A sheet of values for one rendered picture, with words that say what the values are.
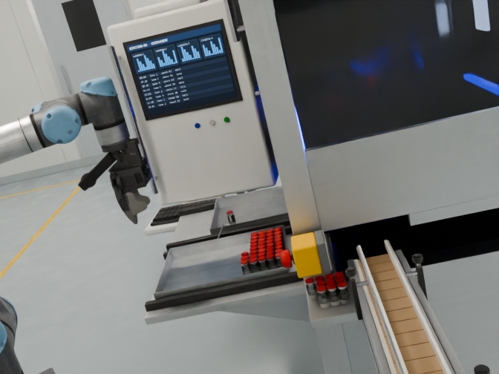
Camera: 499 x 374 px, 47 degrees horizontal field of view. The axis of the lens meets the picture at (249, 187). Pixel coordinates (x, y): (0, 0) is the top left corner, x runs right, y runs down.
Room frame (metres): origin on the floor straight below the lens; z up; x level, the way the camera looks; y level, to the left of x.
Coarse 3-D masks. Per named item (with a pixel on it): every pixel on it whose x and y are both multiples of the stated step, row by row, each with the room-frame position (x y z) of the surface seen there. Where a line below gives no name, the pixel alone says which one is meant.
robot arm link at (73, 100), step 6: (66, 96) 1.34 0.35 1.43; (72, 96) 1.34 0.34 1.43; (78, 96) 1.34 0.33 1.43; (42, 102) 1.33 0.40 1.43; (48, 102) 1.33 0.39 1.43; (54, 102) 1.28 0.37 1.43; (66, 102) 1.29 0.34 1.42; (72, 102) 1.32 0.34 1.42; (78, 102) 1.32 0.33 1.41; (36, 108) 1.31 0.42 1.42; (42, 108) 1.31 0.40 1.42; (78, 108) 1.32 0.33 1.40; (84, 114) 1.32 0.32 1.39; (84, 120) 1.33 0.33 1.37
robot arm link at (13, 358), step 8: (0, 320) 1.21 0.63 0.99; (0, 328) 1.14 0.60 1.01; (8, 328) 1.20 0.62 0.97; (0, 336) 1.12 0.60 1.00; (8, 336) 1.17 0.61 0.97; (0, 344) 1.11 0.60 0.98; (8, 344) 1.14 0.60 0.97; (0, 352) 1.10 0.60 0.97; (8, 352) 1.12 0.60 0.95; (0, 360) 1.10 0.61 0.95; (8, 360) 1.12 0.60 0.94; (16, 360) 1.14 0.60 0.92; (0, 368) 1.09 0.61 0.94; (8, 368) 1.11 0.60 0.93; (16, 368) 1.13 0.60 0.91
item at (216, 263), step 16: (208, 240) 1.55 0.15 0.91; (224, 240) 1.54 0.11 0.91; (240, 240) 1.54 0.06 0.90; (176, 256) 1.56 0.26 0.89; (192, 256) 1.54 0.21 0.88; (208, 256) 1.52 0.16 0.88; (224, 256) 1.49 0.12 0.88; (240, 256) 1.47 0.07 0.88; (176, 272) 1.46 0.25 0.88; (192, 272) 1.44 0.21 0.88; (208, 272) 1.41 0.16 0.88; (224, 272) 1.39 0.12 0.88; (240, 272) 1.37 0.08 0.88; (256, 272) 1.28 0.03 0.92; (272, 272) 1.27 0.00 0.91; (288, 272) 1.30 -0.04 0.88; (160, 288) 1.36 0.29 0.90; (176, 288) 1.37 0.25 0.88; (192, 288) 1.30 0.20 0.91; (208, 288) 1.29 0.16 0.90
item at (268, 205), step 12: (252, 192) 1.87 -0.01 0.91; (264, 192) 1.87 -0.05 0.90; (276, 192) 1.87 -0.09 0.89; (216, 204) 1.85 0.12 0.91; (228, 204) 1.88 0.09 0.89; (240, 204) 1.87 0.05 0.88; (252, 204) 1.84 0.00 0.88; (264, 204) 1.81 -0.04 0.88; (276, 204) 1.79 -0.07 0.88; (216, 216) 1.79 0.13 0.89; (240, 216) 1.76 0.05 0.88; (252, 216) 1.74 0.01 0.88; (264, 216) 1.71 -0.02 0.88; (276, 216) 1.61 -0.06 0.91; (288, 216) 1.61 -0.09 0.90; (216, 228) 1.63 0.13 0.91; (228, 228) 1.63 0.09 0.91; (240, 228) 1.62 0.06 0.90
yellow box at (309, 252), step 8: (312, 232) 1.17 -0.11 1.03; (320, 232) 1.16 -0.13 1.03; (296, 240) 1.15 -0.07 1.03; (304, 240) 1.14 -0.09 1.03; (312, 240) 1.13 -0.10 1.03; (320, 240) 1.12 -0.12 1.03; (296, 248) 1.12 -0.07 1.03; (304, 248) 1.11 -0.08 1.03; (312, 248) 1.11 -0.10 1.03; (320, 248) 1.11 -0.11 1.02; (296, 256) 1.11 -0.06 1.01; (304, 256) 1.11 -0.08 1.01; (312, 256) 1.11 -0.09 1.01; (320, 256) 1.11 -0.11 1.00; (296, 264) 1.11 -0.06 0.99; (304, 264) 1.11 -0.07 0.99; (312, 264) 1.11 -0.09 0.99; (320, 264) 1.11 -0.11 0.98; (328, 264) 1.11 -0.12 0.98; (304, 272) 1.11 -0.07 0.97; (312, 272) 1.11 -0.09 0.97; (320, 272) 1.11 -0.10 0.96; (328, 272) 1.11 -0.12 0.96
